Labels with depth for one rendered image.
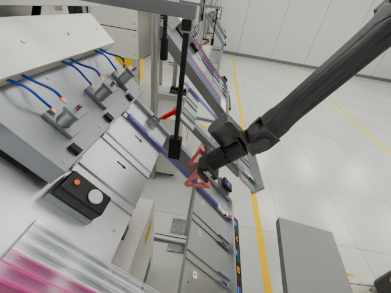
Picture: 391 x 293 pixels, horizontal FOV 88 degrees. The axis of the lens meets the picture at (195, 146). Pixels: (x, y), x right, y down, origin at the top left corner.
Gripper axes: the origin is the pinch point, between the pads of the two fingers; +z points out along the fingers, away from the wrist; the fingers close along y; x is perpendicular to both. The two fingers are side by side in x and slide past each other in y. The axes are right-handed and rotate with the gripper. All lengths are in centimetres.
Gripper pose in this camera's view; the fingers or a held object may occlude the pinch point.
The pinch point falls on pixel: (189, 173)
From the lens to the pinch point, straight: 65.1
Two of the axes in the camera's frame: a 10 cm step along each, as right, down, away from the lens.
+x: 6.1, 6.9, 3.9
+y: -1.1, 5.6, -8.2
